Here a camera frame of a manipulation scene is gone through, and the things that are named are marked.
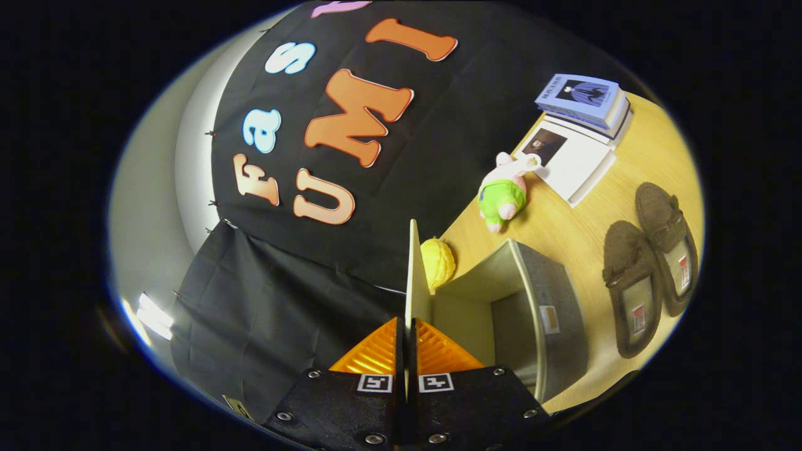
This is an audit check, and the white book with portrait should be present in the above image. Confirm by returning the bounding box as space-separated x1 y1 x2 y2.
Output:
513 119 618 207

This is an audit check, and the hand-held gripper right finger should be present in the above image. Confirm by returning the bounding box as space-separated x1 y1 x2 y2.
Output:
409 317 555 451

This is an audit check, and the yellow knitted ball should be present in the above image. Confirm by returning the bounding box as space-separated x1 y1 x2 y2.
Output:
420 237 457 292

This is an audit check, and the pink and green plush toy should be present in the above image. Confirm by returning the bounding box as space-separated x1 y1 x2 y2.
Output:
478 152 543 234

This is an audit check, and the brown fuzzy shoe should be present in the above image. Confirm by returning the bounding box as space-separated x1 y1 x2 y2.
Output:
601 220 663 359
635 182 699 318

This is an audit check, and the light blue book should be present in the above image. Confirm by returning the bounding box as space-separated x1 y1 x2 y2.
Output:
534 73 624 129

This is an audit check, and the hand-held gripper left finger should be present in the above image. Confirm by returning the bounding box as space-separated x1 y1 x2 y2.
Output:
263 316 407 451

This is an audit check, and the grey fabric storage box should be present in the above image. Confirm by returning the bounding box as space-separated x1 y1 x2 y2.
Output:
404 219 590 405

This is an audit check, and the black backdrop cloth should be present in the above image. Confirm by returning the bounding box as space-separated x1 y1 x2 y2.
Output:
170 0 659 427

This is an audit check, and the dark blue cover book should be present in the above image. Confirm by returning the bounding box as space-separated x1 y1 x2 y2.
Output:
545 94 629 135

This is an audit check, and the row of black cloth clips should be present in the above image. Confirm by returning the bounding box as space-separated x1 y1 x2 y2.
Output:
170 128 220 298

